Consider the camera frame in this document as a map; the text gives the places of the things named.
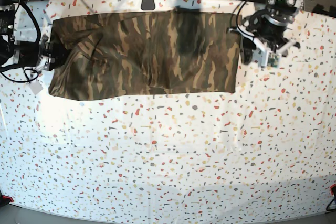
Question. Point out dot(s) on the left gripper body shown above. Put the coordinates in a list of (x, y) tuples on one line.
[(266, 51)]

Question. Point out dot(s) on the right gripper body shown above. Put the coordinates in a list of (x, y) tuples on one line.
[(52, 55)]

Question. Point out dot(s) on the camouflage T-shirt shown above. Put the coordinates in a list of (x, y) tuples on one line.
[(116, 54)]

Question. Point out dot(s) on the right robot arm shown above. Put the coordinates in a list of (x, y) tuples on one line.
[(23, 61)]

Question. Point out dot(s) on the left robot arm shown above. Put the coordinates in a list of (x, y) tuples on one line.
[(263, 31)]

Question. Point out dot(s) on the red black clamp left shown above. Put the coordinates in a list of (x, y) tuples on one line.
[(5, 200)]

